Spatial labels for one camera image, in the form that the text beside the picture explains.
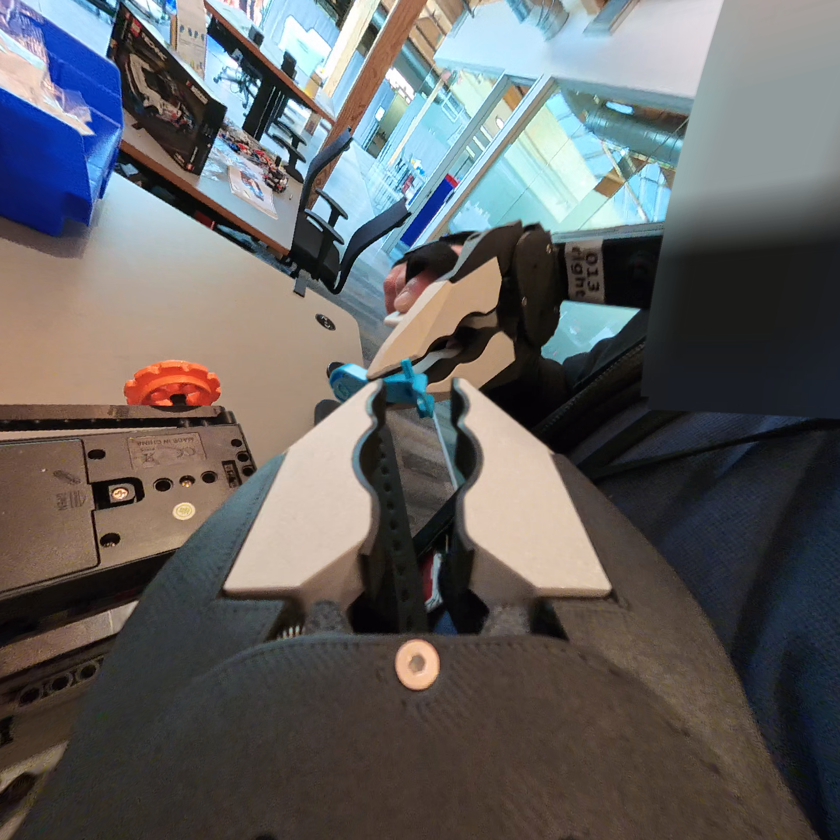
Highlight printed leaflet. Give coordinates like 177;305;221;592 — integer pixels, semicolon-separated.
226;164;280;221

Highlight blue plastic bin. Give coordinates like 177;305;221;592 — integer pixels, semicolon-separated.
0;0;124;237

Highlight blue plastic separator tool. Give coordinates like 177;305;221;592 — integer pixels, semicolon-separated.
328;348;462;421

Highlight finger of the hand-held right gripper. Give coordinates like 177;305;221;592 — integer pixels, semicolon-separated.
366;258;504;382
425;328;519;401

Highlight person's clothed body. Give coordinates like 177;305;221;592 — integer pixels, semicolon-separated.
532;315;840;840

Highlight white standing sign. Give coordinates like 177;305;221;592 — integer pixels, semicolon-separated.
171;0;207;73

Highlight clear plastic bags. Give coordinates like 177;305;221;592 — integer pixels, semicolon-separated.
0;0;93;132

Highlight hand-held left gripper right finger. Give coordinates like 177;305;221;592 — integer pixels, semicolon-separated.
448;378;613;634

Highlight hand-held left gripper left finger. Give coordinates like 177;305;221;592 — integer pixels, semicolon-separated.
223;381;395;634

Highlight black car kit box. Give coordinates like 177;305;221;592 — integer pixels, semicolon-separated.
108;7;228;176

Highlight person's right hand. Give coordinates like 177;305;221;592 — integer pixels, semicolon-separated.
382;259;454;317

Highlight wooden high table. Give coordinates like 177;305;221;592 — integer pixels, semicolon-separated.
203;0;336;142

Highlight silver air duct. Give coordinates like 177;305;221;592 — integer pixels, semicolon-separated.
564;92;686;168

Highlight dark perforated panel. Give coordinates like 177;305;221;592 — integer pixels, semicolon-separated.
357;420;431;634

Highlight toy robot model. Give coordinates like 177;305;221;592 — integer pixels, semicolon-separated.
0;360;258;788

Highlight white patterned badge card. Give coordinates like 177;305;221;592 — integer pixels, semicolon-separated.
423;551;450;614

